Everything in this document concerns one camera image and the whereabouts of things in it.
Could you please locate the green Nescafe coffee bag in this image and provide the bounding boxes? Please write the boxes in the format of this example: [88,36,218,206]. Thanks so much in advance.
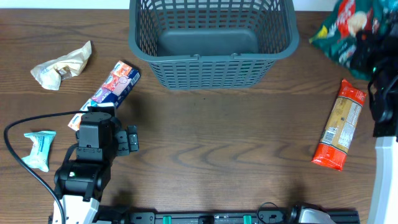
[309,0,397,80]

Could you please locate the blue Kleenex tissue multipack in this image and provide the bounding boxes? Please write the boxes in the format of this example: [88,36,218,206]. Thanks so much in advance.
[67,60,141,131]

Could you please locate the light teal tissue packet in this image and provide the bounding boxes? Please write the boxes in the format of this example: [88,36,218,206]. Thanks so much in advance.
[22,131,56,172]

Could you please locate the beige paper bag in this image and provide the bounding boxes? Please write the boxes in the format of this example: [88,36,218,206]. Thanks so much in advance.
[30,40,92,91]

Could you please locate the orange beige pasta packet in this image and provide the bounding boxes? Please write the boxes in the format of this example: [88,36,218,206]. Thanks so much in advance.
[312,79,366,170]

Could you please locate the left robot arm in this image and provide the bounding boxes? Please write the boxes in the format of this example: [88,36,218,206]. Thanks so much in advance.
[49,103,139,224]

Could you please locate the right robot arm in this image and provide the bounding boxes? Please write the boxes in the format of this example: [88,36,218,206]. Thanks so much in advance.
[310,1,397,223]

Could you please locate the grey plastic lattice basket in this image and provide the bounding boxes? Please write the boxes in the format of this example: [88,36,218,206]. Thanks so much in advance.
[129,0,299,90]

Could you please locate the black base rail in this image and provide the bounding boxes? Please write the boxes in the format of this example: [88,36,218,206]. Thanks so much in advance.
[96,205,361,224]

